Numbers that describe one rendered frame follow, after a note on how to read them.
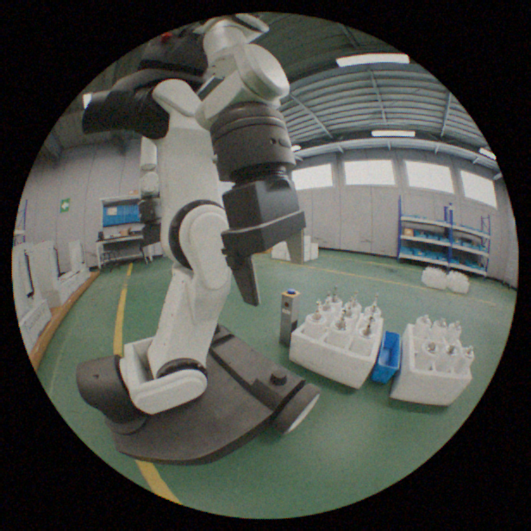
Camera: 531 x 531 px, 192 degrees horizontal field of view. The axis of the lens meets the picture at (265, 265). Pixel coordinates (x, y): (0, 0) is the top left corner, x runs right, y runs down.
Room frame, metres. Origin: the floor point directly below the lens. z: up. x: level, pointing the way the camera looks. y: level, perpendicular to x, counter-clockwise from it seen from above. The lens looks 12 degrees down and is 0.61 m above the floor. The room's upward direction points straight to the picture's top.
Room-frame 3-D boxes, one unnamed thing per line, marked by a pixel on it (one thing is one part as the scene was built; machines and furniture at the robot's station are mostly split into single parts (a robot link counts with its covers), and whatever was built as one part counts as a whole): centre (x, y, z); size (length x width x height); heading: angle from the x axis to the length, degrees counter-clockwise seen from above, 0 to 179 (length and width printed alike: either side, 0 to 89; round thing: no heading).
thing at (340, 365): (0.58, -0.39, 0.09); 0.39 x 0.39 x 0.18; 47
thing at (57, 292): (0.72, 2.94, 0.45); 1.51 x 0.57 x 0.74; 46
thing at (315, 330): (0.58, -0.23, 0.16); 0.10 x 0.10 x 0.18
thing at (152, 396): (0.21, 0.28, 0.28); 0.21 x 0.20 x 0.13; 136
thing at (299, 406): (0.22, -0.10, 0.10); 0.20 x 0.05 x 0.20; 136
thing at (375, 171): (4.44, -3.58, 2.95); 1.90 x 0.08 x 1.00; 46
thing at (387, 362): (0.41, -0.61, 0.06); 0.30 x 0.11 x 0.12; 137
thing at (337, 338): (0.49, -0.31, 0.16); 0.10 x 0.10 x 0.18
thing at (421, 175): (2.77, -5.30, 2.95); 1.90 x 0.08 x 1.00; 46
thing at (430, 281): (1.32, -2.72, 0.09); 0.39 x 0.39 x 0.18; 53
